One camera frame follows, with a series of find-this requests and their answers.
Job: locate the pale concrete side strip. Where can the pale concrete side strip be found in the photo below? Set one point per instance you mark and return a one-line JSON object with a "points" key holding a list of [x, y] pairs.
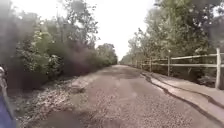
{"points": [[196, 91]]}

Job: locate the brown gravel dirt road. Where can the brown gravel dirt road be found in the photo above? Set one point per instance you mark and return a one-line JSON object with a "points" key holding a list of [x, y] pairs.
{"points": [[126, 100]]}

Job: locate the leaf-littered verge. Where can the leaf-littered verge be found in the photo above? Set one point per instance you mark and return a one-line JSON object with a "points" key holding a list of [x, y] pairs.
{"points": [[43, 98]]}

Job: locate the row of green bushes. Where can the row of green bushes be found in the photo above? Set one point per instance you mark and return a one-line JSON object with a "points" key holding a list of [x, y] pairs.
{"points": [[50, 56]]}

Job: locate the pale wooden rail fence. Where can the pale wooden rail fence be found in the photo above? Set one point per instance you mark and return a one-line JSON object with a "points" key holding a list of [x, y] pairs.
{"points": [[218, 66]]}

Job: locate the row of trees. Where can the row of trees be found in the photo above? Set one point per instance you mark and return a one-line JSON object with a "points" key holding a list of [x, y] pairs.
{"points": [[176, 30]]}

